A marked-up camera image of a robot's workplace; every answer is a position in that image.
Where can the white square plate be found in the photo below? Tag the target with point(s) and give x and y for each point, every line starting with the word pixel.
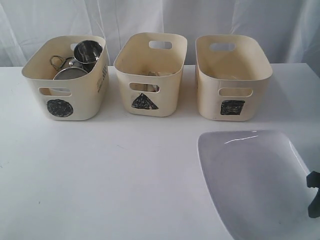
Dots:
pixel 257 181

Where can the stainless steel fork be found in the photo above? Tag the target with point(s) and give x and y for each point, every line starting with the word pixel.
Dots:
pixel 151 88

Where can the small stainless steel cup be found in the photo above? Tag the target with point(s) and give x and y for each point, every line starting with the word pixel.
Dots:
pixel 87 53

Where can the large stainless steel bowl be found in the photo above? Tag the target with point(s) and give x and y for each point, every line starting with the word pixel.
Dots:
pixel 70 73

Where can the cream bin with square mark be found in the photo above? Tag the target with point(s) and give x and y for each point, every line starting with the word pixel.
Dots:
pixel 232 75

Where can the white backdrop curtain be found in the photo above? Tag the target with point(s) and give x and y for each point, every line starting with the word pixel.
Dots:
pixel 287 30

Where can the cream bin with triangle mark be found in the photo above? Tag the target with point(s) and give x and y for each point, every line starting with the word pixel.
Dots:
pixel 156 59

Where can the cream bin with circle mark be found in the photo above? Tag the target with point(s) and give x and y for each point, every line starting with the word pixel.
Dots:
pixel 75 99

